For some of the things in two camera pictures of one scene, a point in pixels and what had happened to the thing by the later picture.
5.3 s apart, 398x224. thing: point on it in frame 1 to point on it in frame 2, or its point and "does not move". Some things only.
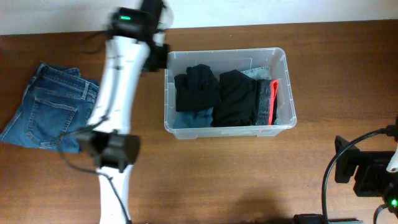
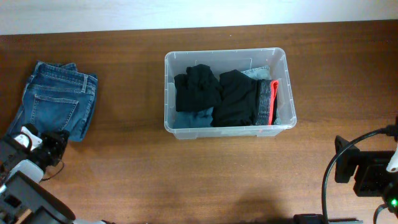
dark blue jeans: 56,108 does not move
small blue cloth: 194,119 does not move
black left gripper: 162,65 to 56,144
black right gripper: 375,167 does not move
